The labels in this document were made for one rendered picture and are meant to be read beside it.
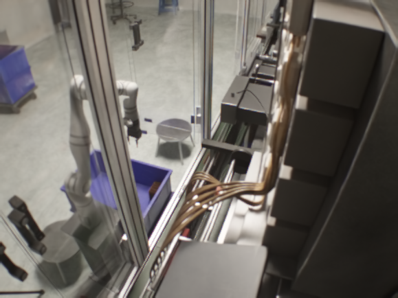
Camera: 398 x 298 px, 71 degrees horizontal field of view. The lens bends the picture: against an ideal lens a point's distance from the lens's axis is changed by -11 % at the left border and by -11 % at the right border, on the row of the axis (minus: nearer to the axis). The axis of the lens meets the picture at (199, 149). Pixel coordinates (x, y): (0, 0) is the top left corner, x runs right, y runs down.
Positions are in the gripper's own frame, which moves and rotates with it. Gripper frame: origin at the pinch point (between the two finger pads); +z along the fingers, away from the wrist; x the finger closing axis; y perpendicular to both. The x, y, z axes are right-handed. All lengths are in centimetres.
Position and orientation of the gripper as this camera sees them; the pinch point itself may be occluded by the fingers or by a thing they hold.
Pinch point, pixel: (133, 146)
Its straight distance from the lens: 172.1
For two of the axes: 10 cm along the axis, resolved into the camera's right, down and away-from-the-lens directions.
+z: 0.0, 7.5, 6.6
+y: 4.4, -5.9, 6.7
